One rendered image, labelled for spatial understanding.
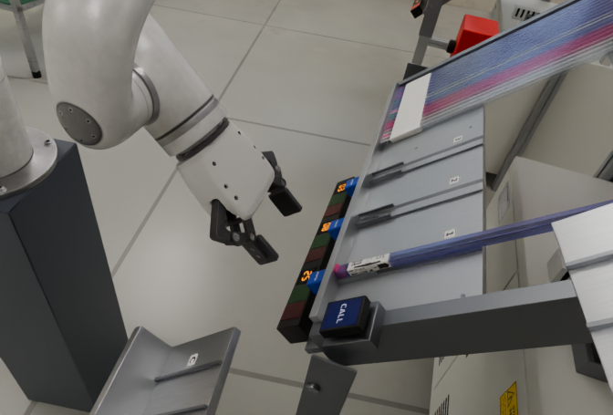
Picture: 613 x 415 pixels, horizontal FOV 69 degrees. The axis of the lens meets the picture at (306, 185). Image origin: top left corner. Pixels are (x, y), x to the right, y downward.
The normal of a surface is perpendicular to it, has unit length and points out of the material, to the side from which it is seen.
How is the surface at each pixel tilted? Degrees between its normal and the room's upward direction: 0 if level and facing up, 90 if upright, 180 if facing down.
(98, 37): 68
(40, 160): 0
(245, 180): 50
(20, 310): 90
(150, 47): 45
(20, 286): 90
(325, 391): 90
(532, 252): 0
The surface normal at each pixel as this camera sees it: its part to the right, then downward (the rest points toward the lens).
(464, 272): -0.56, -0.74
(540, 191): 0.12, -0.75
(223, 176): 0.71, -0.22
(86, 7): -0.04, 0.07
